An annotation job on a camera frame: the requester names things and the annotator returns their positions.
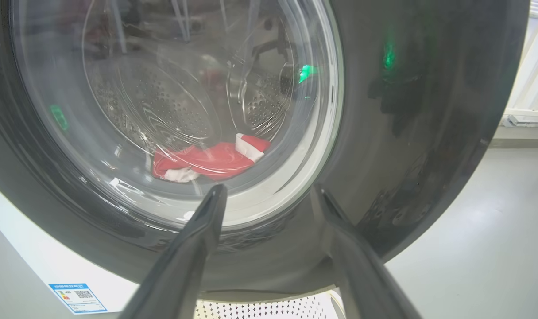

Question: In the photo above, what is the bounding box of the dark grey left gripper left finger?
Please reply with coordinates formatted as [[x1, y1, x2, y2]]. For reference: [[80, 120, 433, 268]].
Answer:
[[118, 184, 228, 319]]

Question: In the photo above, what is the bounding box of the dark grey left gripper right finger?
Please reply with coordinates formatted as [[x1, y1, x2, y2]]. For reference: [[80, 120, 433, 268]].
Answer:
[[315, 185, 422, 319]]

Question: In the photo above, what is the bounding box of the red and white garment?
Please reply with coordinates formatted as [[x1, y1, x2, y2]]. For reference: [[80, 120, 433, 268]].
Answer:
[[152, 133, 271, 183]]

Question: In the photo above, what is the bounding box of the black glass washing machine door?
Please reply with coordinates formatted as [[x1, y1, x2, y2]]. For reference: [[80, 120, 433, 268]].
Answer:
[[0, 0, 530, 294]]

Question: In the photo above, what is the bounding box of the white perforated laundry basket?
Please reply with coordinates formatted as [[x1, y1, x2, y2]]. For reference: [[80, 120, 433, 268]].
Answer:
[[194, 293, 345, 319]]

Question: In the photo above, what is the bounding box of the blue energy label sticker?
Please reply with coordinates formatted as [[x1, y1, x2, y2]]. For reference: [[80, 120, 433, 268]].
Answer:
[[49, 284, 108, 314]]

